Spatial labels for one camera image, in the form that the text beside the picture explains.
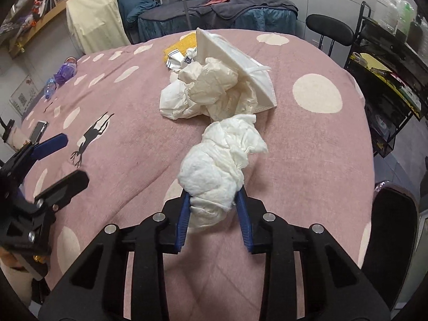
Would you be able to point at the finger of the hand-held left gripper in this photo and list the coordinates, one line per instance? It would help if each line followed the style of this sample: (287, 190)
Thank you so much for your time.
(50, 145)
(65, 185)

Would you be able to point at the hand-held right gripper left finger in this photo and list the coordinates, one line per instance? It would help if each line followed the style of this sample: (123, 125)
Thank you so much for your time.
(182, 227)

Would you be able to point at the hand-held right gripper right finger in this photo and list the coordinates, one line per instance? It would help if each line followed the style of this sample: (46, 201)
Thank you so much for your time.
(244, 227)

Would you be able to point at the white tissue wad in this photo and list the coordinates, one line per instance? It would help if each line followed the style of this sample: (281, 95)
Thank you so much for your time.
(214, 167)

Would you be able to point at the cream paper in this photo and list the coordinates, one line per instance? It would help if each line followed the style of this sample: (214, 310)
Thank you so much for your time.
(207, 87)

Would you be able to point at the black trash bin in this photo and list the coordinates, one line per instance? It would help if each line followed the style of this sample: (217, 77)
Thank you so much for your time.
(394, 234)

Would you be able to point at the white black small wrapper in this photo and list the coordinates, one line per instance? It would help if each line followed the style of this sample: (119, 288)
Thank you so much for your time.
(179, 59)

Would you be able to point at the white face mask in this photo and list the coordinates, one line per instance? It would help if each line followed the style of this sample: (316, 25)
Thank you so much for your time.
(234, 57)

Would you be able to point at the person's left hand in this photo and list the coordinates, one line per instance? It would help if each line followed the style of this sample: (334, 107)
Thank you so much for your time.
(9, 258)

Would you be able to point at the white-edged smartphone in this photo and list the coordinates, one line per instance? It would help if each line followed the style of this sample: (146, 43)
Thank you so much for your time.
(38, 130)

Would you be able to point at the bubble tea cup with straw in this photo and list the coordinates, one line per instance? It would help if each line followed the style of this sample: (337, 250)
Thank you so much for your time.
(16, 138)

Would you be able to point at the small black hair clip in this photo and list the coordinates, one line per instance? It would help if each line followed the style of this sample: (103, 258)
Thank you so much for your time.
(48, 106)

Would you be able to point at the small clear water bottle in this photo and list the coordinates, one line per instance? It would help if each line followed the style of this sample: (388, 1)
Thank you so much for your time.
(49, 88)

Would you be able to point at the purple pouch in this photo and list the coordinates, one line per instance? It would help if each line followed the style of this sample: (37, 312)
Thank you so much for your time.
(65, 72)

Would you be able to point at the pink polka dot blanket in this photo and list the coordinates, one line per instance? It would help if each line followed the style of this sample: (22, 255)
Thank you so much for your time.
(301, 157)

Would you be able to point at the wooden cubby shelf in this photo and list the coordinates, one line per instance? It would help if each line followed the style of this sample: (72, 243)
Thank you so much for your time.
(43, 16)

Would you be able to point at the cream cloth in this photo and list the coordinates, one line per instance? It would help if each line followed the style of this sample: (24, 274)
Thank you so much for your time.
(97, 20)

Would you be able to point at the blue clothing pile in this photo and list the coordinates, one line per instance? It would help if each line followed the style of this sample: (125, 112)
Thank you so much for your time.
(137, 0)

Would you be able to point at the black trolley cart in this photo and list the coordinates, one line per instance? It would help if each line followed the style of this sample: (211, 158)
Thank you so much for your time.
(384, 107)

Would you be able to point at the white pole stand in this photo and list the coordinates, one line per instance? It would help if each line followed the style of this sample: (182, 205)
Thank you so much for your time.
(185, 3)

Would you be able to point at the yellow paper sheet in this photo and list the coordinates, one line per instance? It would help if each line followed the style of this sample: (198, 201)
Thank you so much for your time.
(371, 63)

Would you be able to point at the massage bed with blue skirt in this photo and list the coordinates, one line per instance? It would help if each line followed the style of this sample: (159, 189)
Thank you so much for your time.
(260, 20)

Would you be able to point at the black round stool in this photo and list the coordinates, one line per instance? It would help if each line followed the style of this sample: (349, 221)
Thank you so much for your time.
(329, 28)

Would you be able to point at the red cloth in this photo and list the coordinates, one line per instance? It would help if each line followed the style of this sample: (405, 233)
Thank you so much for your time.
(217, 0)

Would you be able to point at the dark grey blanket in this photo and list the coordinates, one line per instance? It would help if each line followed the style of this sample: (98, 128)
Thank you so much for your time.
(254, 5)

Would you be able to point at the group of toiletry bottles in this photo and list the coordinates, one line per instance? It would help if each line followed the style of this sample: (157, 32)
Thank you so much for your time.
(401, 13)

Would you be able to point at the white wall sign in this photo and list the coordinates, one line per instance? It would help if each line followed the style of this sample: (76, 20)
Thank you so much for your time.
(23, 95)

